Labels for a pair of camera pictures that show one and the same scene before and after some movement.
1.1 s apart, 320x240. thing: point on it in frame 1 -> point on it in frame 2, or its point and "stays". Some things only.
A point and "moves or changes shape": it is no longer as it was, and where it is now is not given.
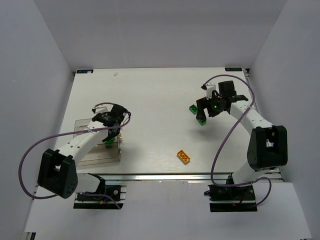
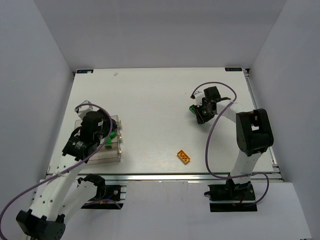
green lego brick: x=108 y=143 moves or changes shape
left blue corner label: x=84 y=71 stays
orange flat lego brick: x=183 y=157 stays
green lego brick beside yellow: x=193 y=109 stays
